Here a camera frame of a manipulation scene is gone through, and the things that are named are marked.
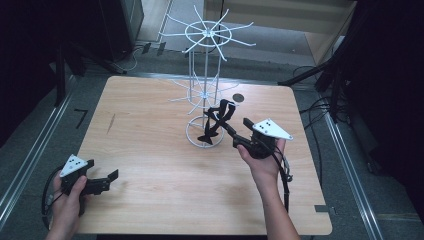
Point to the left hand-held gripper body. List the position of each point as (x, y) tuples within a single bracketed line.
[(72, 164)]

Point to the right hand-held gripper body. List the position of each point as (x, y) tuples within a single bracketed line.
[(263, 140)]

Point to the person's right hand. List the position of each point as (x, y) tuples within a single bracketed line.
[(266, 166)]

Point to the person's left hand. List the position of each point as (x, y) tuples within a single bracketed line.
[(66, 208)]

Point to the black round table grommet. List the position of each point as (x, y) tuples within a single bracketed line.
[(238, 97)]

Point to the small black table clip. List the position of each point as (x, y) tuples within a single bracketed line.
[(321, 208)]

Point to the black metal stand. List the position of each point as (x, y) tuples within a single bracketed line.
[(330, 71), (83, 60)]

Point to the light wooden cabinet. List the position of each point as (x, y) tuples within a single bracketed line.
[(300, 20)]

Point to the black cabinet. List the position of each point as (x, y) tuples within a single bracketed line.
[(123, 26)]

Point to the metal floor rail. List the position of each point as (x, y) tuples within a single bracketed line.
[(33, 150), (350, 173)]

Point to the small black floor bracket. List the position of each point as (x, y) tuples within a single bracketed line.
[(146, 48), (161, 48)]

